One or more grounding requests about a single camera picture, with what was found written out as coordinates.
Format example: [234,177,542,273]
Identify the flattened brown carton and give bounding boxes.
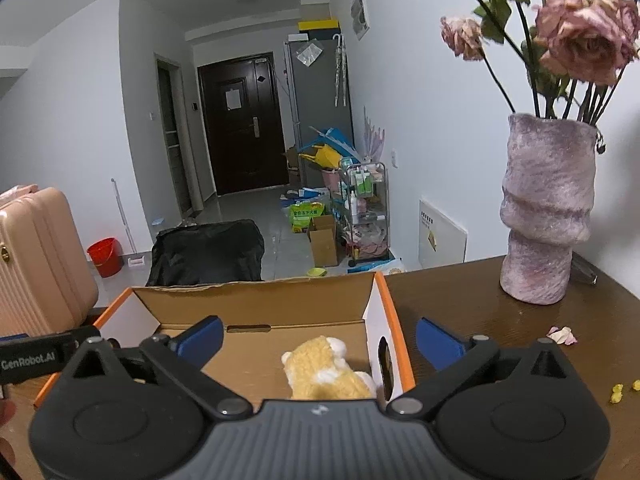
[282,145,301,186]

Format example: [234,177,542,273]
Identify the pink ribbed suitcase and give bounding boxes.
[0,185,99,338]

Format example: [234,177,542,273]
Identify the person's left hand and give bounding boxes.
[0,399,17,479]

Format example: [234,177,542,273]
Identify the green printed bag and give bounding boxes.
[290,201,326,234]

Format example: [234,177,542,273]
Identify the dried pink rose bouquet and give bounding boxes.
[435,0,640,128]

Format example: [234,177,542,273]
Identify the grey refrigerator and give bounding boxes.
[285,37,353,161]

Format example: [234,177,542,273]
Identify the yellow shopping bag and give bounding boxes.
[298,144,343,171]

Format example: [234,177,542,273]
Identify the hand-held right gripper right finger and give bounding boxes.
[385,317,583,421]

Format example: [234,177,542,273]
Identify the purple textured vase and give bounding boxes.
[499,112,601,306]

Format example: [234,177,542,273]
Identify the white mop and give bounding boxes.
[110,177,147,267]

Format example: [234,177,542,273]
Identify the yellow and black box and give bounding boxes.
[298,19,340,41]

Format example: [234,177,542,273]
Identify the yellow petal scraps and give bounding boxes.
[607,380,640,405]

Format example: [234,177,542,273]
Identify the fallen pink petals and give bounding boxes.
[546,326,577,346]

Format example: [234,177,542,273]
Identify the red bucket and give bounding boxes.
[86,237,124,278]

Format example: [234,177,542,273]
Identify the yellow plush toy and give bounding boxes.
[281,336,378,402]

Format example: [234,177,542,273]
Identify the purple feather wall decoration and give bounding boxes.
[362,106,385,163]

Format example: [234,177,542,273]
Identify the white folded umbrella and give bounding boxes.
[332,35,342,107]
[340,32,349,108]

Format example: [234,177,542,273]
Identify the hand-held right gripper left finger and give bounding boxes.
[60,316,253,421]

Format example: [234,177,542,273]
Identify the white leaning board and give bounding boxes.
[417,198,468,270]

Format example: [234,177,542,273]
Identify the orange-edged cardboard box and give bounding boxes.
[37,271,416,411]

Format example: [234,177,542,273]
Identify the blue shopping bag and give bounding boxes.
[307,126,358,158]

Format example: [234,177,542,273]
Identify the metal wire cart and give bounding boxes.
[339,161,390,267]

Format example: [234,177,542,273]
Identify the open brown floor carton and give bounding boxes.
[306,214,338,267]

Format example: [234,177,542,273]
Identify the dark brown entrance door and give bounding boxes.
[197,51,283,197]

